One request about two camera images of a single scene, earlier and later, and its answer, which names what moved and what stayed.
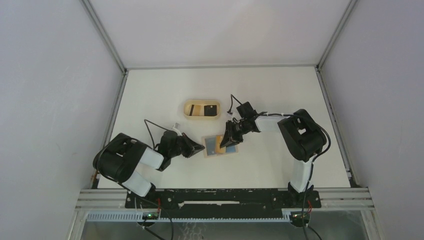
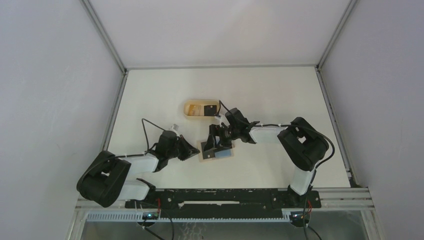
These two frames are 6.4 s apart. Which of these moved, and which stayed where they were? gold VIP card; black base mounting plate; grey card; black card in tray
Moved: gold VIP card; grey card
Stayed: black card in tray; black base mounting plate
